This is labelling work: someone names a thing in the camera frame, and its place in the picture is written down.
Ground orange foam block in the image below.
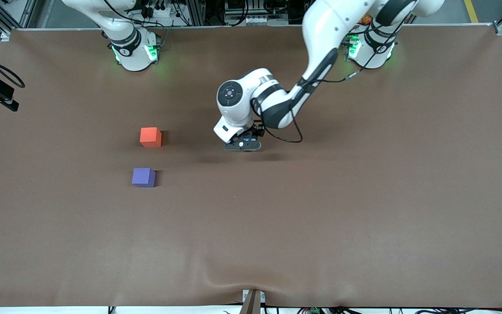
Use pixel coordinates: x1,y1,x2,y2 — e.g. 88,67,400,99
140,127,163,148

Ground purple foam block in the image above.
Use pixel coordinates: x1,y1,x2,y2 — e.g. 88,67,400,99
132,168,156,188

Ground brown table cover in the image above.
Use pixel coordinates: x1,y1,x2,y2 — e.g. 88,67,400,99
0,24,502,308

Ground white power strip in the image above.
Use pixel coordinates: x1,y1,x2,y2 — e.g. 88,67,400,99
225,15,278,25

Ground brown camera mount post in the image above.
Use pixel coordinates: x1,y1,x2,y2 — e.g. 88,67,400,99
240,290,263,314

